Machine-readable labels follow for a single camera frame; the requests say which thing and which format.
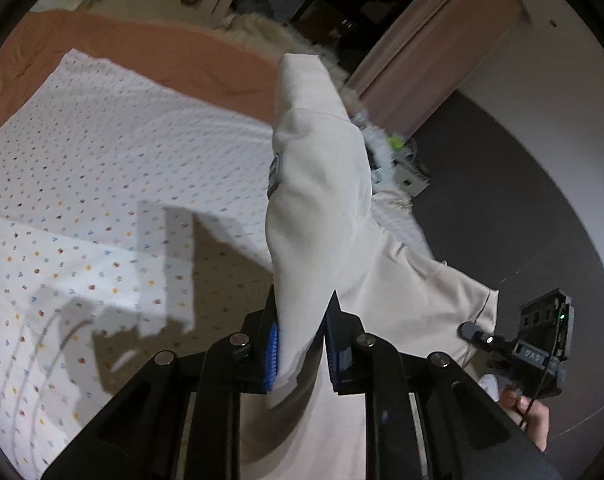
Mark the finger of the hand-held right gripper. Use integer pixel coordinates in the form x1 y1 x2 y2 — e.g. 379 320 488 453
456 321 507 353

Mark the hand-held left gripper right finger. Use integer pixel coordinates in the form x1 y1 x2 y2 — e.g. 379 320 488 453
323 289 565 480

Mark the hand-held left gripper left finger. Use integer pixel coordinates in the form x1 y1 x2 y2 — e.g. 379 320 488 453
39 285 283 480

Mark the beige jacket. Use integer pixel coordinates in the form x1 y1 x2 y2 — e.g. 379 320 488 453
237 52 500 480

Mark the person's right hand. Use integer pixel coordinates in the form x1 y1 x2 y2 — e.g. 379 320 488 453
499 390 552 453

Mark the white nightstand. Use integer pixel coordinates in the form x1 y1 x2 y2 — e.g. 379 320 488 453
392 155 433 196

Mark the white dotted sheet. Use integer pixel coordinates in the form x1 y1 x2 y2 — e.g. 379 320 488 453
0 49 433 480

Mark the beige crumpled duvet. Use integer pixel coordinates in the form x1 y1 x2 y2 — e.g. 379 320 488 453
89 0 353 91

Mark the orange bed sheet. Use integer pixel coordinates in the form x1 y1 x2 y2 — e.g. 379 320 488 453
0 10 283 146

